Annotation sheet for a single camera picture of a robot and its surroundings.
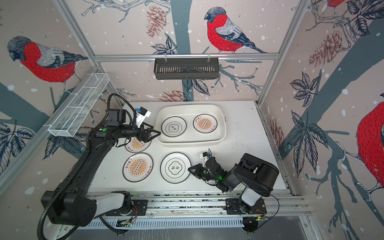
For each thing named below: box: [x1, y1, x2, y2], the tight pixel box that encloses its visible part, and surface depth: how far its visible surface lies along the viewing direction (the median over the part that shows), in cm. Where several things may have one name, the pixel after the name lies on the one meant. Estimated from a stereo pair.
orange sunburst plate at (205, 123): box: [193, 113, 218, 134], surface depth 109 cm
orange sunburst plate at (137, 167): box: [122, 152, 154, 183], surface depth 89 cm
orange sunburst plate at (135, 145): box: [124, 137, 152, 153], surface depth 97 cm
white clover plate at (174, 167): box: [160, 152, 192, 184], surface depth 85 cm
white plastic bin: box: [155, 103, 227, 147], surface depth 106 cm
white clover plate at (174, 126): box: [161, 116, 187, 138], surface depth 106 cm
